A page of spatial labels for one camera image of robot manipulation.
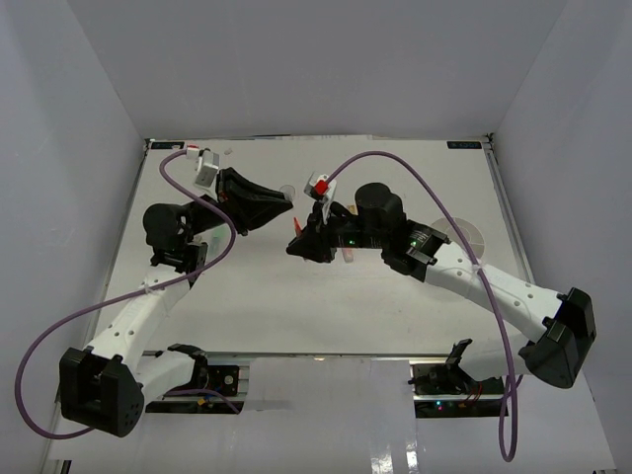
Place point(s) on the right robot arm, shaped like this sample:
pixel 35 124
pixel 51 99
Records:
pixel 556 330

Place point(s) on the white round desk organizer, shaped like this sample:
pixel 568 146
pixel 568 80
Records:
pixel 472 234

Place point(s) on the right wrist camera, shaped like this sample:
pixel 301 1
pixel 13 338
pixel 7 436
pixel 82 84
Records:
pixel 322 189

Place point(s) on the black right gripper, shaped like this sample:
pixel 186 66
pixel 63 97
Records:
pixel 316 246

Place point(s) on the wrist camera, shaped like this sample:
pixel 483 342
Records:
pixel 207 169
pixel 322 189

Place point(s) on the left black corner label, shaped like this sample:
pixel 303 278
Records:
pixel 167 145

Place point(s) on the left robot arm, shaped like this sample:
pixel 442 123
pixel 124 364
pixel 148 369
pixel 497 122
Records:
pixel 107 385

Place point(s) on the black corner label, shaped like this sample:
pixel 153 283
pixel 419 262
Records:
pixel 463 145
pixel 167 145

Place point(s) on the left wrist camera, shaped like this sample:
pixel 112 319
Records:
pixel 207 169

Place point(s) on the right black corner label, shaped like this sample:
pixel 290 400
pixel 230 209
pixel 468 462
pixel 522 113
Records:
pixel 463 145

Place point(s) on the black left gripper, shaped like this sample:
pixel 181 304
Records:
pixel 248 204

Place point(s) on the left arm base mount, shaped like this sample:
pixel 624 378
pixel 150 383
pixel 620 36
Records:
pixel 215 387

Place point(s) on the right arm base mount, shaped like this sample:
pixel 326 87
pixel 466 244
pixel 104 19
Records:
pixel 442 390

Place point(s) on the clear tape roll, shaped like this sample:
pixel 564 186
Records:
pixel 287 189

